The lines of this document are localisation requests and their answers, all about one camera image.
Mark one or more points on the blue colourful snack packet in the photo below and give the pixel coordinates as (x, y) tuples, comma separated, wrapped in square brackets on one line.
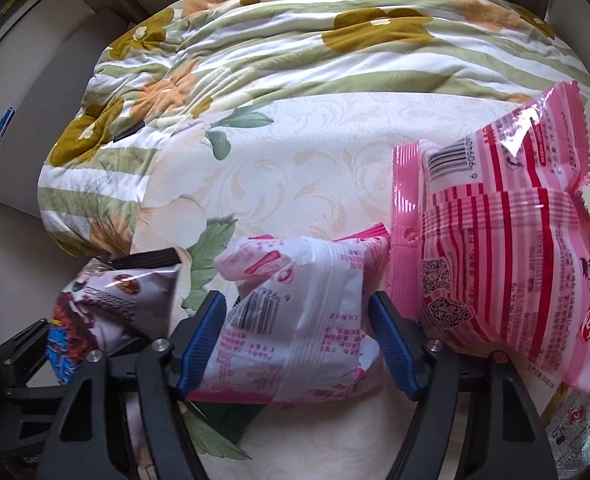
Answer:
[(65, 360)]

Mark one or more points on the white headboard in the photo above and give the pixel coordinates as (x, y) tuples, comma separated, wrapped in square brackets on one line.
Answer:
[(50, 100)]

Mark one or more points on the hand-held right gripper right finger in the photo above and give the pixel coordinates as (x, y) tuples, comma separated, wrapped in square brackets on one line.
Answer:
[(395, 350)]

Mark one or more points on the cream floral bed sheet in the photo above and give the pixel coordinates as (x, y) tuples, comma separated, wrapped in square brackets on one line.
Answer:
[(325, 160)]

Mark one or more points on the pink striped snack packet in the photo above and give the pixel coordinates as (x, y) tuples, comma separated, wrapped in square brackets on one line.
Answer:
[(500, 270)]

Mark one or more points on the dark green packet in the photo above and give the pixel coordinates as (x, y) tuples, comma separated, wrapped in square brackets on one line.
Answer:
[(230, 417)]

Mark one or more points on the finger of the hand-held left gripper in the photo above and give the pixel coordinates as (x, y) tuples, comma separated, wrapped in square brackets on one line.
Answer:
[(22, 342)]

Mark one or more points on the white pink snack packet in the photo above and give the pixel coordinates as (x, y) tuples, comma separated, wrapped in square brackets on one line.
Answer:
[(300, 330)]

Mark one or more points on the white red logo snack packet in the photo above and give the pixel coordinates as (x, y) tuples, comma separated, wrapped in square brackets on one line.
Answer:
[(575, 425)]

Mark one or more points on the dark brown white snack packet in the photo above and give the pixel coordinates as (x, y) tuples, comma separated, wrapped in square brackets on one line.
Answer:
[(125, 310)]

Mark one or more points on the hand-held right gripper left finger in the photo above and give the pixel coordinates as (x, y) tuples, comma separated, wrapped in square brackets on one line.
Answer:
[(205, 345)]

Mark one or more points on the small black flat object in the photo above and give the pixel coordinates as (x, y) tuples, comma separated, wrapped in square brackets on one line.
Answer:
[(129, 131)]

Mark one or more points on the floral striped blanket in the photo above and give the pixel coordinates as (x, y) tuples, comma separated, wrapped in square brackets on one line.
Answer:
[(300, 50)]

